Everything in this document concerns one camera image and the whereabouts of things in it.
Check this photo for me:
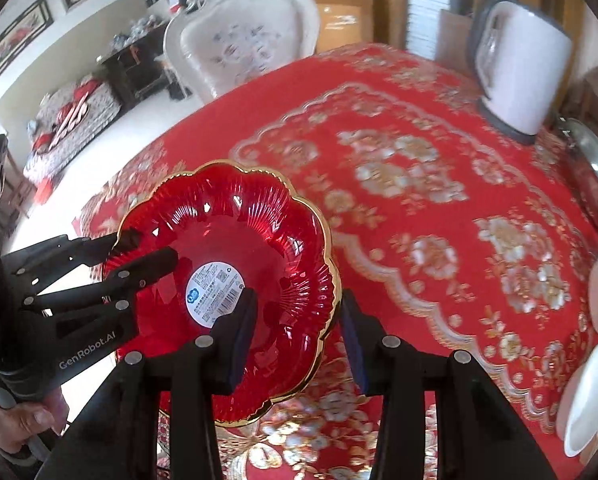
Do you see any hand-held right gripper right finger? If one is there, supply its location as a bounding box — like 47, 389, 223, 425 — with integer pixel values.
340, 290, 560, 480

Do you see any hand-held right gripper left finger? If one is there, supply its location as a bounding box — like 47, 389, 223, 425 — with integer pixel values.
34, 288, 260, 480

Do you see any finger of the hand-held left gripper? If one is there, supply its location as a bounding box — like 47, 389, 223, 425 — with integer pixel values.
21, 246, 180, 346
1, 229, 140, 288

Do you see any red gold-rimmed glass plate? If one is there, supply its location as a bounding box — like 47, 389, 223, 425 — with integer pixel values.
101, 160, 342, 428

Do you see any person's left hand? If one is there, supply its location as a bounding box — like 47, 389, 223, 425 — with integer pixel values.
0, 391, 67, 456

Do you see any red floral tablecloth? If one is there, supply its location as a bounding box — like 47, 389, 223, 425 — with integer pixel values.
74, 42, 598, 480

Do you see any sofa with red patterned cover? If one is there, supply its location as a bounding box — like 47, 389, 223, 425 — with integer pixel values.
23, 72, 120, 186

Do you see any dark wooden cabinet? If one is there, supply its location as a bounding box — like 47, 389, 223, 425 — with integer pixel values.
101, 25, 190, 108

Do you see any white carved upholstered chair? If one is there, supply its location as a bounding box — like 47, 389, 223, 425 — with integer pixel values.
163, 0, 322, 106

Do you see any steel pot with glass lid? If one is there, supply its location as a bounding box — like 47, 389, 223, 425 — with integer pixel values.
554, 117, 598, 236

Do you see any white electric kettle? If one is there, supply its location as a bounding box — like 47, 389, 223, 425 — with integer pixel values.
466, 0, 574, 146

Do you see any brown cardboard sheet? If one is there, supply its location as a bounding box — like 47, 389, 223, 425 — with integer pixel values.
436, 9, 474, 61

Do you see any white louvered door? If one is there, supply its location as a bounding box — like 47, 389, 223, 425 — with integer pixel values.
406, 0, 472, 61

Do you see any wide framed wall picture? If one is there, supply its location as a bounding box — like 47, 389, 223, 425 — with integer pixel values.
0, 0, 54, 85

